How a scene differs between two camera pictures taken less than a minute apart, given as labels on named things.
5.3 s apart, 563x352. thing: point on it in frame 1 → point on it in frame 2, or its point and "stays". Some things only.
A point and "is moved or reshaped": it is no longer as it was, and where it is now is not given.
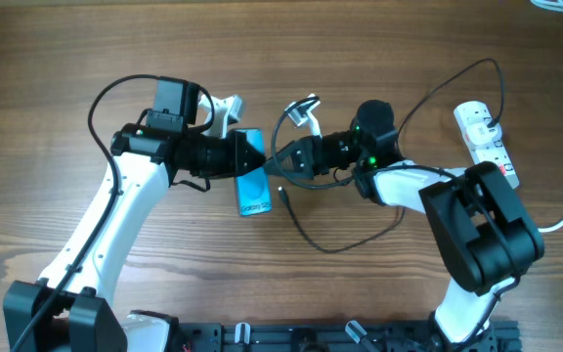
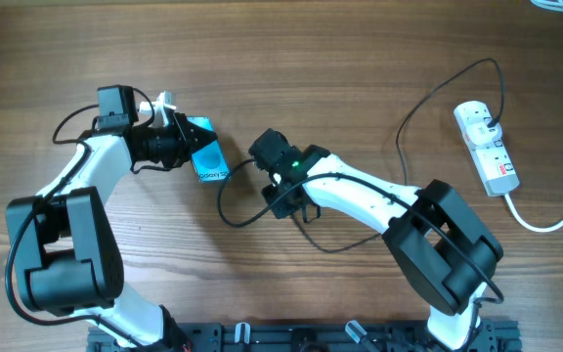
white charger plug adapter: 481,133 stays
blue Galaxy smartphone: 253,192 is moved or reshaped
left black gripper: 235,163 → 184,131
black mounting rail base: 334,336 stays
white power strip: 494,152 stays
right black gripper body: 334,151 → 283,206
